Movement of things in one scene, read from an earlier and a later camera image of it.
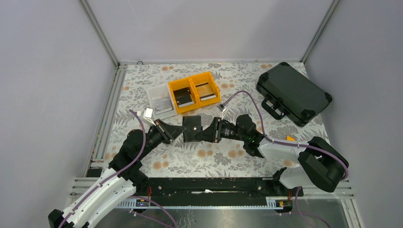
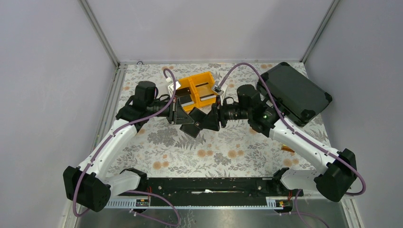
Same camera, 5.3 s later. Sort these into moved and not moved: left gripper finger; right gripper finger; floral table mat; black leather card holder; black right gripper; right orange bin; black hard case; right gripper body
Moved: black leather card holder; right gripper finger; left gripper finger; right gripper body
Not moved: black hard case; right orange bin; black right gripper; floral table mat
